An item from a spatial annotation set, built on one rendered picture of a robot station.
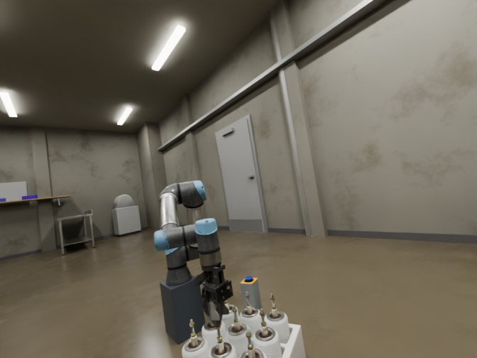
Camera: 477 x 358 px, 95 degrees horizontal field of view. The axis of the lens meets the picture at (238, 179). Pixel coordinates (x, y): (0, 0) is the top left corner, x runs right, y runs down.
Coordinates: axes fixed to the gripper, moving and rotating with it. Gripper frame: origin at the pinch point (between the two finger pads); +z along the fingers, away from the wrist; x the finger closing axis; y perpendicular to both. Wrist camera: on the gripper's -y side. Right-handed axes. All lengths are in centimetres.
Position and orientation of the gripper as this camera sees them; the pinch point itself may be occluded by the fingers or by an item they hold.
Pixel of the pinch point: (216, 320)
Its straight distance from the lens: 91.5
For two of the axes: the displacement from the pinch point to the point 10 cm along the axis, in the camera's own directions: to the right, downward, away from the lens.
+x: 7.0, -0.6, 7.1
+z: 1.5, 9.9, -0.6
